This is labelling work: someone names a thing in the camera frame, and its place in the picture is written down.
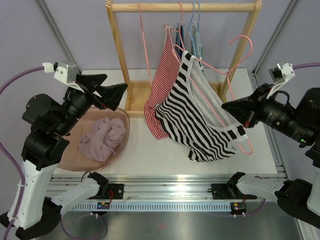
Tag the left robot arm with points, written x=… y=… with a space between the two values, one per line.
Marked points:
x=33 y=214

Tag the pink wire hanger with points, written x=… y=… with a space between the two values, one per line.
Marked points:
x=145 y=46
x=180 y=22
x=231 y=70

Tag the wooden clothes rack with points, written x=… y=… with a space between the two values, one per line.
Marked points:
x=138 y=91

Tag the pink tank top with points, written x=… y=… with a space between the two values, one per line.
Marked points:
x=106 y=134

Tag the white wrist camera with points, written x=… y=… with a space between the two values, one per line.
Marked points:
x=281 y=74
x=64 y=72

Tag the pink plastic basin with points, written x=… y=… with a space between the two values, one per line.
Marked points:
x=72 y=158

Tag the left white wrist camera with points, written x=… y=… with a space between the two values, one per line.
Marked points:
x=64 y=72

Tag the blue tank top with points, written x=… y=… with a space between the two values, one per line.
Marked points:
x=179 y=40

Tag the black white striped tank top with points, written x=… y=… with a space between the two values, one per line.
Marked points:
x=192 y=115

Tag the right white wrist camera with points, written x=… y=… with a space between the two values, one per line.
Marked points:
x=281 y=74

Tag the green white striped tank top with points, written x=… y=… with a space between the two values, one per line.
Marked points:
x=196 y=45

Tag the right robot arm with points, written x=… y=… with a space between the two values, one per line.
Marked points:
x=298 y=198

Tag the aluminium mounting rail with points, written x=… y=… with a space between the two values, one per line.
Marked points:
x=158 y=188

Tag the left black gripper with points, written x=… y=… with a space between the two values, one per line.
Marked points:
x=111 y=95

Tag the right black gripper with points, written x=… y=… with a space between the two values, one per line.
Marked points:
x=247 y=110

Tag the white slotted cable duct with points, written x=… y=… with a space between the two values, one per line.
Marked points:
x=136 y=206

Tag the red white striped tank top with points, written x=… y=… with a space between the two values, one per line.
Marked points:
x=164 y=78

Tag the blue wire hanger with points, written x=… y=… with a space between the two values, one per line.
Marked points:
x=198 y=16
x=192 y=17

